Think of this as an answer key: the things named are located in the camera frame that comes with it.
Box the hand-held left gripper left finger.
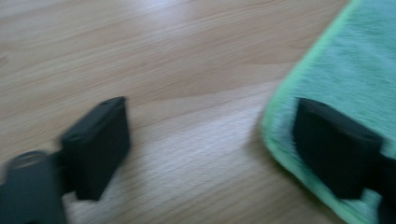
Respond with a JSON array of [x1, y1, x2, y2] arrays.
[[60, 96, 132, 202]]

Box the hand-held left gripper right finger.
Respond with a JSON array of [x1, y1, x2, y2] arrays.
[[292, 97, 385, 201]]

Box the green cloth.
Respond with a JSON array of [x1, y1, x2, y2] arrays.
[[261, 0, 396, 224]]

